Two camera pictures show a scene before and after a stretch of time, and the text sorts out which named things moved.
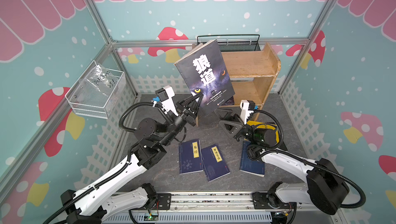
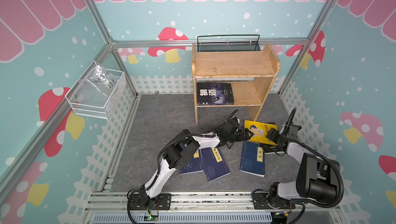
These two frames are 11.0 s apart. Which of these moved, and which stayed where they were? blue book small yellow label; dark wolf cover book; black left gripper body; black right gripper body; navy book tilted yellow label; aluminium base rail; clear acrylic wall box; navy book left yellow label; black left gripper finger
Moved: dark wolf cover book; black left gripper body; black right gripper body; black left gripper finger
Stayed: navy book tilted yellow label; clear acrylic wall box; aluminium base rail; navy book left yellow label; blue book small yellow label
